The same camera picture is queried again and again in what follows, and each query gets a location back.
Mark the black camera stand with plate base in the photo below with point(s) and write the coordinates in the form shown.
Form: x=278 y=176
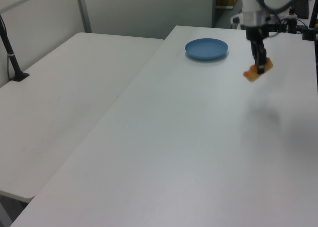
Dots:
x=12 y=60

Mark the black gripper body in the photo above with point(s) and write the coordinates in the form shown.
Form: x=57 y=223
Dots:
x=257 y=32

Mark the grey electronics box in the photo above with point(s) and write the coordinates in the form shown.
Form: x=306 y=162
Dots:
x=278 y=27

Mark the black bag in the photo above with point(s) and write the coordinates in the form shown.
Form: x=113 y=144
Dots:
x=301 y=8

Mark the black camera stand with clamp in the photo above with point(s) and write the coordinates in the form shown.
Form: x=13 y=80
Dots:
x=310 y=28

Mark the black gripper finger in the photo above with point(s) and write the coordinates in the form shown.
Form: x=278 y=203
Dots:
x=252 y=49
x=261 y=59

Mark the blue round plate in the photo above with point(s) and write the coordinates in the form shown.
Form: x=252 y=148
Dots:
x=206 y=48

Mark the orange glazed bread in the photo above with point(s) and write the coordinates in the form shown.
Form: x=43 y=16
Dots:
x=252 y=75

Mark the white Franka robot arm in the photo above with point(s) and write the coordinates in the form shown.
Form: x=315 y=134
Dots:
x=251 y=6

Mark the grey metal partition post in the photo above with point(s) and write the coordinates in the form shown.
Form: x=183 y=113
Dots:
x=83 y=11

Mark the white side table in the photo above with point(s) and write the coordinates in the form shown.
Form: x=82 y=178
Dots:
x=62 y=100

